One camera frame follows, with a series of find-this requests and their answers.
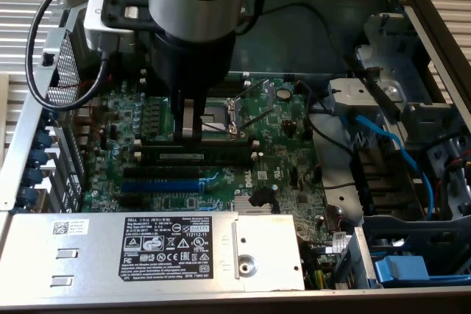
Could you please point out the dark grey plastic bay frame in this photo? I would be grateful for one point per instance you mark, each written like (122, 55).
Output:
(404, 224)

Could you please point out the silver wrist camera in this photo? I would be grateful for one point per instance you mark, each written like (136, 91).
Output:
(93, 31)

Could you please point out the green RAM stick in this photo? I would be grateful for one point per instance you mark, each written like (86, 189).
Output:
(221, 153)

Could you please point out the silver power supply unit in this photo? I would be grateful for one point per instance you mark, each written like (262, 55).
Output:
(92, 255)

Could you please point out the black plastic strut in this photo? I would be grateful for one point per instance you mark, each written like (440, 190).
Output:
(382, 95)

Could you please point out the thin locking lever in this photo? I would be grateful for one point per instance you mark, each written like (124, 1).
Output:
(257, 119)

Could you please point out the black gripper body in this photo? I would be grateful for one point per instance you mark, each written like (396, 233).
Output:
(195, 64)

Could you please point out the silver coin battery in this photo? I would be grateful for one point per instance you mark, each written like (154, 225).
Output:
(282, 93)

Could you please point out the long black expansion slot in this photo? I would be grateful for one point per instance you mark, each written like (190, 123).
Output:
(162, 172)

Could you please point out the silver socket cover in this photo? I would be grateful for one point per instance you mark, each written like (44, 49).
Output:
(272, 91)

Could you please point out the short black expansion slot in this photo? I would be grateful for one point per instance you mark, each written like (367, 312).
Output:
(130, 201)

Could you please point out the black finned drive carrier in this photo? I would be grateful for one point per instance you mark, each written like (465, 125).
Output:
(382, 181)

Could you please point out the silver finned chipset heatsink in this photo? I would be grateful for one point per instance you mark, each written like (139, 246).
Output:
(241, 206)

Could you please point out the grey metal PC case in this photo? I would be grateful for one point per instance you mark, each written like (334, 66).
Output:
(287, 53)

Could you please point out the metal disk bay cage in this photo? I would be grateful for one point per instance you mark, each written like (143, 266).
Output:
(390, 27)

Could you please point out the silver metal drive bracket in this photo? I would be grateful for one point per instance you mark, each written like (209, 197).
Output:
(353, 93)

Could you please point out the blue plastic latch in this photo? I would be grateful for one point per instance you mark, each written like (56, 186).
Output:
(401, 271)

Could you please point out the green motherboard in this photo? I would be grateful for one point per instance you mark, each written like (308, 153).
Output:
(279, 152)

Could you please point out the CPU socket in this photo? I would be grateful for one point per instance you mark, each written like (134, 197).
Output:
(217, 119)

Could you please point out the blue expansion slot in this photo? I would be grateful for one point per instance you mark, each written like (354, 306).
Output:
(162, 186)

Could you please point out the blue card retainer clip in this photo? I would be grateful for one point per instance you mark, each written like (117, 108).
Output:
(32, 177)
(38, 158)
(49, 116)
(44, 139)
(26, 196)

